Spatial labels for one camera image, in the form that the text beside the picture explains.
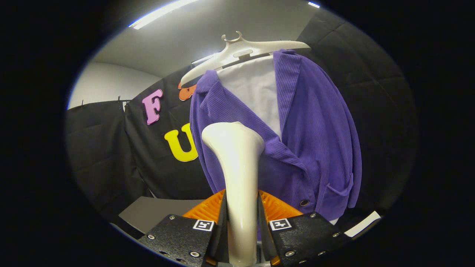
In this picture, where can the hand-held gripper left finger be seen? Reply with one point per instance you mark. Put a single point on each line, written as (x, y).
(221, 233)

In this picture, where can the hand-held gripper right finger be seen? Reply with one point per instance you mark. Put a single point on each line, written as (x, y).
(262, 233)

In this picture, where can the white garment steamer head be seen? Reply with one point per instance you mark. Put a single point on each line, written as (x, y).
(239, 178)

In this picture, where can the black backdrop cloth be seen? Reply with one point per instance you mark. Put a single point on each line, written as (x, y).
(148, 155)

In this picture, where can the black quilted curtain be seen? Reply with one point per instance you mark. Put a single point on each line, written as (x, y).
(96, 148)
(382, 111)

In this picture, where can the cream plastic hanger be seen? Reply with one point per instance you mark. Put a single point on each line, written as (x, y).
(241, 47)

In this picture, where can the large ceiling light panel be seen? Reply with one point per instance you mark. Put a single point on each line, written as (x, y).
(163, 12)

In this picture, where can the small ceiling light panel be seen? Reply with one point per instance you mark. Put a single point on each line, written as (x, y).
(314, 5)

